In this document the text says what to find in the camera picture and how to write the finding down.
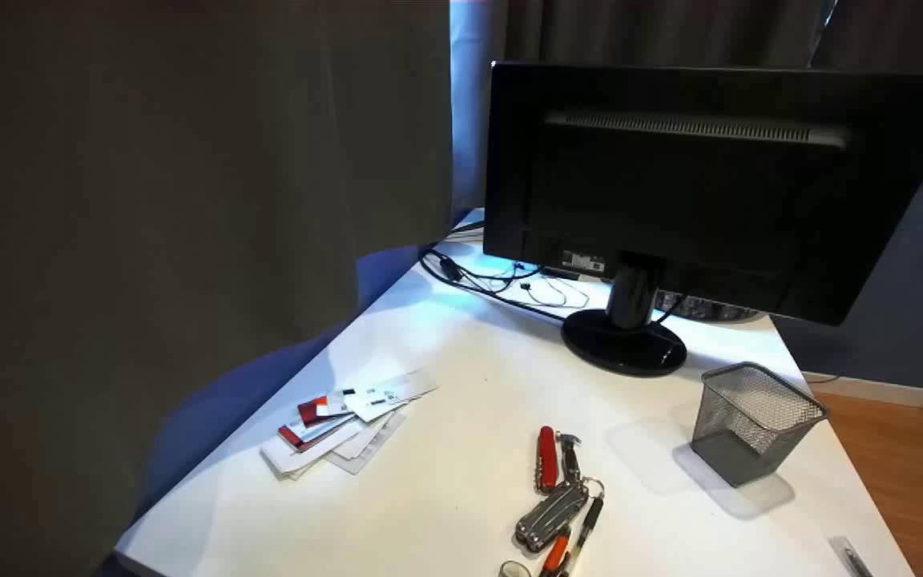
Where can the black marker pen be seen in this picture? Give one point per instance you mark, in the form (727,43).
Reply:
(588,530)

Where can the orange pen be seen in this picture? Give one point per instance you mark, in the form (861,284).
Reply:
(557,555)

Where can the grey mesh pen cup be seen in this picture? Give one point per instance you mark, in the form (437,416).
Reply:
(754,410)

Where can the white card with black marks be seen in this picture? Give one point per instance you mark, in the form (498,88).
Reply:
(393,392)

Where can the pale translucent card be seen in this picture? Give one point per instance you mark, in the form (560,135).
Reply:
(367,444)

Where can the red pocket knife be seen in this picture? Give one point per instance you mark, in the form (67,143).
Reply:
(546,457)

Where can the red and white card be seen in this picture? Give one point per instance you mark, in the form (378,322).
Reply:
(320,408)

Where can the blue fabric panel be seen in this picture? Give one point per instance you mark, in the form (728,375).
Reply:
(249,385)

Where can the black monitor with round stand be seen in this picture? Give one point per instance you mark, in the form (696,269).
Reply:
(719,203)

